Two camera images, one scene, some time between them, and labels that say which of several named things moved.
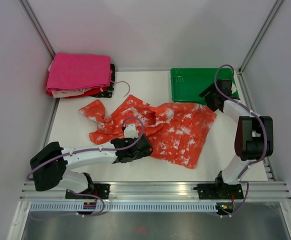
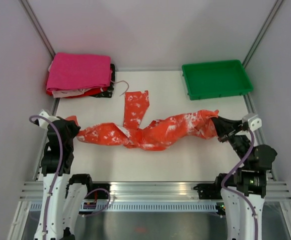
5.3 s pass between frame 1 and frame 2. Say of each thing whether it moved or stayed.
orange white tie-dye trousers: moved
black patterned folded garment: stayed
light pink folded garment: stayed
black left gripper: moved
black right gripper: moved
